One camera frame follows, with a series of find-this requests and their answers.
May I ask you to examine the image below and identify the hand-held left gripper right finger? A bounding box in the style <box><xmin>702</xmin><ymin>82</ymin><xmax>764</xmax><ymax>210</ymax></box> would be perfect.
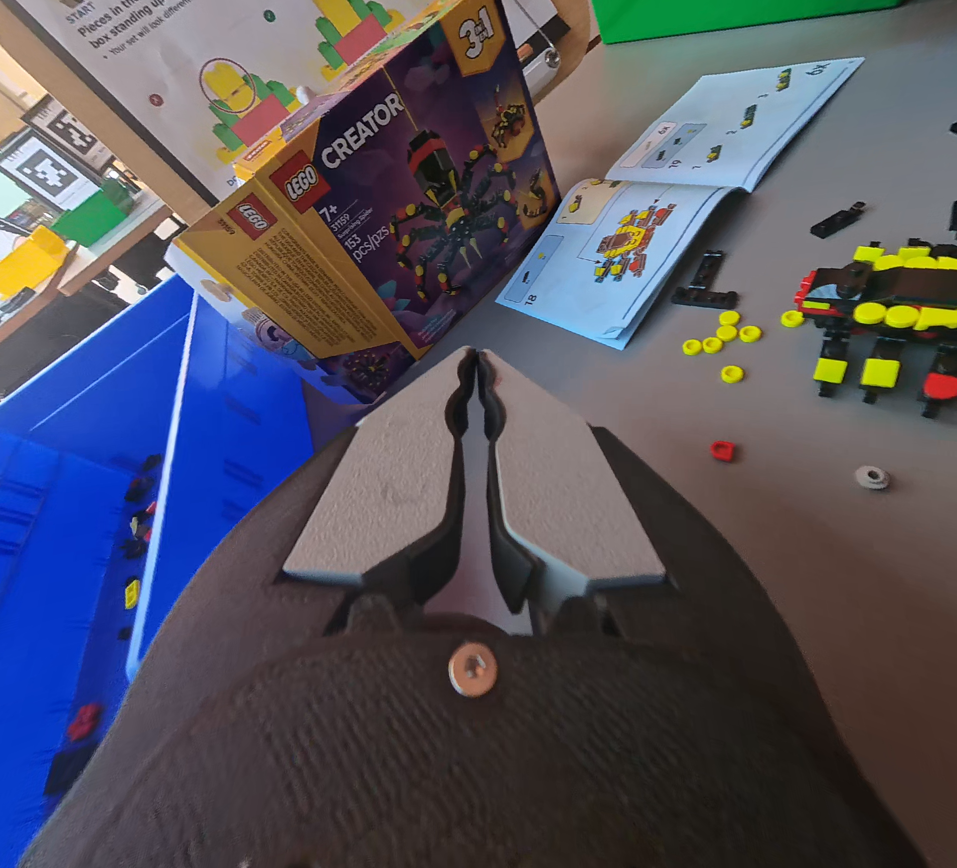
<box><xmin>482</xmin><ymin>350</ymin><xmax>666</xmax><ymax>615</ymax></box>

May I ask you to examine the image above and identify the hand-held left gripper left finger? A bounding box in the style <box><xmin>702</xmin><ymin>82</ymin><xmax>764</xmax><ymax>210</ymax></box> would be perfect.
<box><xmin>283</xmin><ymin>347</ymin><xmax>479</xmax><ymax>603</ymax></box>

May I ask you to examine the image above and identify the pile of loose lego pieces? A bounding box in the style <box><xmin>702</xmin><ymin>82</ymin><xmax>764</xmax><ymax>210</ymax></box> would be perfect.
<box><xmin>45</xmin><ymin>453</ymin><xmax>161</xmax><ymax>794</ymax></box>

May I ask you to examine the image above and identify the black lego connector bar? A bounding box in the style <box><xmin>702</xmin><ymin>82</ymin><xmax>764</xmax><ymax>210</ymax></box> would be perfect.
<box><xmin>811</xmin><ymin>202</ymin><xmax>868</xmax><ymax>238</ymax></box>

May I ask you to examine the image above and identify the purple yellow lego set box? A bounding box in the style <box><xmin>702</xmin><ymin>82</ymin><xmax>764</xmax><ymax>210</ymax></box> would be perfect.
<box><xmin>173</xmin><ymin>0</ymin><xmax>562</xmax><ymax>405</ymax></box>

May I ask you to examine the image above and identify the black yellow lego spider body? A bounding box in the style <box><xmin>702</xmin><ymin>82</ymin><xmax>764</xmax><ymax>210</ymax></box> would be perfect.
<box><xmin>794</xmin><ymin>238</ymin><xmax>957</xmax><ymax>420</ymax></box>

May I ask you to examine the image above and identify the light blue instruction booklet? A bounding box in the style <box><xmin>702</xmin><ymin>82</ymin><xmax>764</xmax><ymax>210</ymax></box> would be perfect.
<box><xmin>495</xmin><ymin>56</ymin><xmax>866</xmax><ymax>350</ymax></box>

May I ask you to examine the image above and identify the cluster of yellow round tiles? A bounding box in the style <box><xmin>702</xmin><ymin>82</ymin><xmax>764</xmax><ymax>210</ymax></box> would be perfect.
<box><xmin>682</xmin><ymin>309</ymin><xmax>806</xmax><ymax>385</ymax></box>

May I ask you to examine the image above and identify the blue plastic bin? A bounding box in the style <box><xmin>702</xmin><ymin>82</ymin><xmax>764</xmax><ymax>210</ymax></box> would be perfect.
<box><xmin>0</xmin><ymin>273</ymin><xmax>315</xmax><ymax>868</ymax></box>

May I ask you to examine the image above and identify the wooden edged desk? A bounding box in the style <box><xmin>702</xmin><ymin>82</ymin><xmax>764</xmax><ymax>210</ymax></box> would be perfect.
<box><xmin>0</xmin><ymin>202</ymin><xmax>173</xmax><ymax>342</ymax></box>

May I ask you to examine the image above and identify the small green plastic bin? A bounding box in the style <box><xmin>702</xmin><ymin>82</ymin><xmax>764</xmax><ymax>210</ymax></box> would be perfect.
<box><xmin>51</xmin><ymin>187</ymin><xmax>136</xmax><ymax>248</ymax></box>

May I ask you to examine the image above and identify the yellow plastic bin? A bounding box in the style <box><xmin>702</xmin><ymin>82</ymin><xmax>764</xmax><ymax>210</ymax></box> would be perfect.
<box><xmin>0</xmin><ymin>225</ymin><xmax>72</xmax><ymax>301</ymax></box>

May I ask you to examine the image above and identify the wooden display board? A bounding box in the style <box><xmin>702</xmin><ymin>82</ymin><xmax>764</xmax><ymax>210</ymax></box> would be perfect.
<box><xmin>0</xmin><ymin>0</ymin><xmax>599</xmax><ymax>226</ymax></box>

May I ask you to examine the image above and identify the black white marker sign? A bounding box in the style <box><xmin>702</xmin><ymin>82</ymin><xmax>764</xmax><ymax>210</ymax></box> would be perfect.
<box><xmin>0</xmin><ymin>128</ymin><xmax>102</xmax><ymax>211</ymax></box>
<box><xmin>22</xmin><ymin>94</ymin><xmax>113</xmax><ymax>159</ymax></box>

